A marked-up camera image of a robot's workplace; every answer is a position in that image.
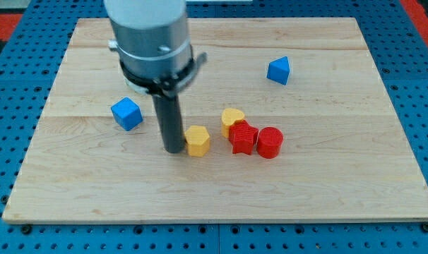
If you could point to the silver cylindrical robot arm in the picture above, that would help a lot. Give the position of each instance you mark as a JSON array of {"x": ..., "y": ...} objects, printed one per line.
[{"x": 153, "y": 42}]

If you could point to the red star block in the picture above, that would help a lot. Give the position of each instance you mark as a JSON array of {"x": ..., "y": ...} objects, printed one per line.
[{"x": 243, "y": 137}]

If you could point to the blue cube block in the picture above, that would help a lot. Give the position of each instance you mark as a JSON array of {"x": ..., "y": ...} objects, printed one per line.
[{"x": 127, "y": 113}]

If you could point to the yellow heart block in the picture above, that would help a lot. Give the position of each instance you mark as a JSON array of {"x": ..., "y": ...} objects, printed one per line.
[{"x": 228, "y": 118}]

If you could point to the yellow hexagon block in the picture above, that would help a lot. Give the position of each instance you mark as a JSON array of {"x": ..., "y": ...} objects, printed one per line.
[{"x": 197, "y": 140}]

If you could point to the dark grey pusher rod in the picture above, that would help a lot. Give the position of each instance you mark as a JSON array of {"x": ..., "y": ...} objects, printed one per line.
[{"x": 169, "y": 118}]

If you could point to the red cylinder block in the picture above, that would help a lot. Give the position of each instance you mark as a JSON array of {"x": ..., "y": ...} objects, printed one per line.
[{"x": 270, "y": 140}]

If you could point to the light wooden board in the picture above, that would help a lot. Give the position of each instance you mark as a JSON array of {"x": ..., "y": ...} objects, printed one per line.
[{"x": 344, "y": 158}]

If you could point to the blue triangular prism block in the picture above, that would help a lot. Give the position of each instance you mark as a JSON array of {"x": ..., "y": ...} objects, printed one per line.
[{"x": 279, "y": 70}]

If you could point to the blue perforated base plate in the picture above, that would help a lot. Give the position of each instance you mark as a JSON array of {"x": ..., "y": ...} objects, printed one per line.
[{"x": 34, "y": 36}]

